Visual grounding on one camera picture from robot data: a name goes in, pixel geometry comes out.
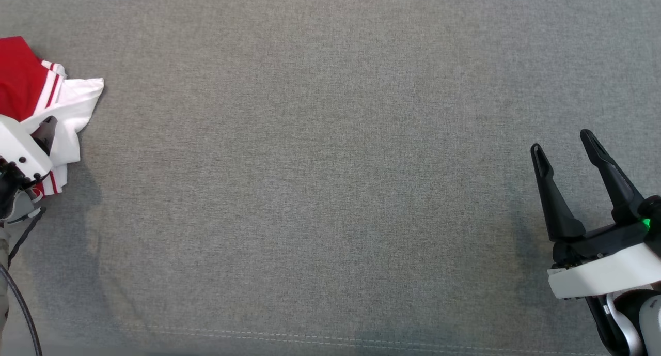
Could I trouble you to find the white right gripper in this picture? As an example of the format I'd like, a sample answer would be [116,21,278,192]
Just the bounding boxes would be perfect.
[530,129,661,300]

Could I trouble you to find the grey fabric sofa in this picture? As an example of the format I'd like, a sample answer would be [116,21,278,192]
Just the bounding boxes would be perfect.
[0,0,661,356]

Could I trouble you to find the left arm teal-plug black cable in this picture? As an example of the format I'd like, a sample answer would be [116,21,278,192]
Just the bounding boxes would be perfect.
[0,263,43,356]

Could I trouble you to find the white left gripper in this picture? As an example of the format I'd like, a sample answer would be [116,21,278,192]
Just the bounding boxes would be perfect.
[0,114,58,182]

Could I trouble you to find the red white-sleeved Bulls jersey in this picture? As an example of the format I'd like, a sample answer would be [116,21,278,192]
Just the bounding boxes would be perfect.
[0,36,105,197]

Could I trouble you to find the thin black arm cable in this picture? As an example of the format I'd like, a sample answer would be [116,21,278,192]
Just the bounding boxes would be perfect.
[6,206,47,270]

